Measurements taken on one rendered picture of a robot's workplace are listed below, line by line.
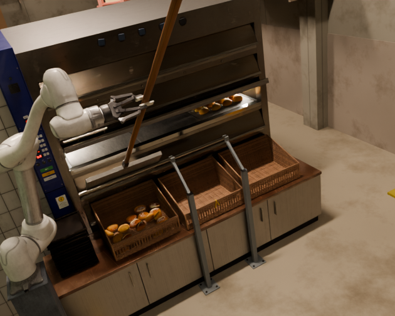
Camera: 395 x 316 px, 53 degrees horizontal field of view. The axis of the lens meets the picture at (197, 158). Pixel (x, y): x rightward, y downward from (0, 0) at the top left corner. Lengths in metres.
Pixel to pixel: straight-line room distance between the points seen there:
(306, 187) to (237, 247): 0.82
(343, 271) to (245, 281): 0.81
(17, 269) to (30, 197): 0.39
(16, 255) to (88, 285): 0.78
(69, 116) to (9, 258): 1.01
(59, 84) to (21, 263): 1.11
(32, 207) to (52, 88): 0.90
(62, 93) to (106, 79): 1.34
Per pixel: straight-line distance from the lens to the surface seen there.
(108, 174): 2.69
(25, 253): 2.42
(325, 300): 3.35
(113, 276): 3.05
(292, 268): 3.57
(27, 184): 2.30
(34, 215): 2.43
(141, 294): 3.26
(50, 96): 1.72
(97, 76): 3.00
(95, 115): 1.69
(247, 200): 3.19
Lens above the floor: 2.51
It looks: 28 degrees down
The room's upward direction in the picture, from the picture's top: 11 degrees counter-clockwise
